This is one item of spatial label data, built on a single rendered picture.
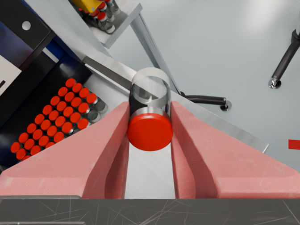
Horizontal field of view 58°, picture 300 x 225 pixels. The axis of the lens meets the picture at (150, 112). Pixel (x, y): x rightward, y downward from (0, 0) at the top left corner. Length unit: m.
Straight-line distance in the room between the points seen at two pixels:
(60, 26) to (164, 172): 0.33
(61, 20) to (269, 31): 1.31
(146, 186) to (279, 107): 1.08
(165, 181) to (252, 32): 1.35
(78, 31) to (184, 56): 1.14
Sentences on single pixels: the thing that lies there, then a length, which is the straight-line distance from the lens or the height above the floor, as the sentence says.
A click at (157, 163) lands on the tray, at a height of 0.88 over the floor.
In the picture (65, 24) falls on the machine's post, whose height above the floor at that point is 0.99.
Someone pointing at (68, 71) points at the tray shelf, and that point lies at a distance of 0.64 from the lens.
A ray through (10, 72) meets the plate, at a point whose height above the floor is 1.01.
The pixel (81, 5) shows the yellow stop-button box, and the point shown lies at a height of 0.98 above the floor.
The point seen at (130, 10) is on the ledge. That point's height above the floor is 0.88.
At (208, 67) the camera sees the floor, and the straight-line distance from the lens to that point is 1.58.
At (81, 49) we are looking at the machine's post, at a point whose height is 0.92.
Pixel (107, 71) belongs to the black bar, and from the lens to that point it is 0.56.
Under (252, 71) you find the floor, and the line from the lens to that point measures 1.54.
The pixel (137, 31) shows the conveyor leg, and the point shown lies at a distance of 0.94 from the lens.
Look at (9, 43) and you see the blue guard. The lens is 0.52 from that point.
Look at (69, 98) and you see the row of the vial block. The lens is 0.53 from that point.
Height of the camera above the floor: 1.30
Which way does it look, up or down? 58 degrees down
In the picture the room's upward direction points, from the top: 39 degrees counter-clockwise
